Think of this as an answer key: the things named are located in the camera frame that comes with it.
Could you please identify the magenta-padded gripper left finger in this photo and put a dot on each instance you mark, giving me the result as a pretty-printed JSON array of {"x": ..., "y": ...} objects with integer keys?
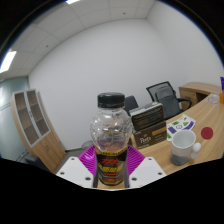
[{"x": 73, "y": 170}]

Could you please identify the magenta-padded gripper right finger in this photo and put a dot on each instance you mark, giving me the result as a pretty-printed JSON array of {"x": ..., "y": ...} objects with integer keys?
[{"x": 148, "y": 170}]

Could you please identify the clear bottle with black cap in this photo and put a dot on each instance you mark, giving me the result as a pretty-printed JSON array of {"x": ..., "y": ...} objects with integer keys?
[{"x": 111, "y": 133}]

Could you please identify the dark brown cardboard box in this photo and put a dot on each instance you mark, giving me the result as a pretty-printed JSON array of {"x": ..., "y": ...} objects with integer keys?
[{"x": 150, "y": 136}]

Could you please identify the wooden cabinet with glass doors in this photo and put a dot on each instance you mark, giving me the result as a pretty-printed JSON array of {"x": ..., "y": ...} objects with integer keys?
[{"x": 46, "y": 146}]

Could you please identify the white mug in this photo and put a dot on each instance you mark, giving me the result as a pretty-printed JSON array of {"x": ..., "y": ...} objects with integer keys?
[{"x": 181, "y": 143}]

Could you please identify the black cardboard box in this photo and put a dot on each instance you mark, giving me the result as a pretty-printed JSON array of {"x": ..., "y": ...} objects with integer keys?
[{"x": 148, "y": 116}]

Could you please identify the white leaflet with coloured prints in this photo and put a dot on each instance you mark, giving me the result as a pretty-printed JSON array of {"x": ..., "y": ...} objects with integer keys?
[{"x": 181, "y": 124}]

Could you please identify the flat round red coaster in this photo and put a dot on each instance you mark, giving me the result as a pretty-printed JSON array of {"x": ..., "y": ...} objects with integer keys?
[{"x": 207, "y": 132}]

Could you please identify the black mesh-back office chair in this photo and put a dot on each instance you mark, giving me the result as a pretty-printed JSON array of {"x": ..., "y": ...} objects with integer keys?
[{"x": 151, "y": 90}]

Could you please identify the wooden side desk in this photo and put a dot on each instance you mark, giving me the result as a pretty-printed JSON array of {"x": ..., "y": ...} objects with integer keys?
[{"x": 196, "y": 91}]

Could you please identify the clear packet with round print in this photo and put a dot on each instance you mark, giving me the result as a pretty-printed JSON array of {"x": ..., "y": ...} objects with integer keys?
[{"x": 213, "y": 99}]

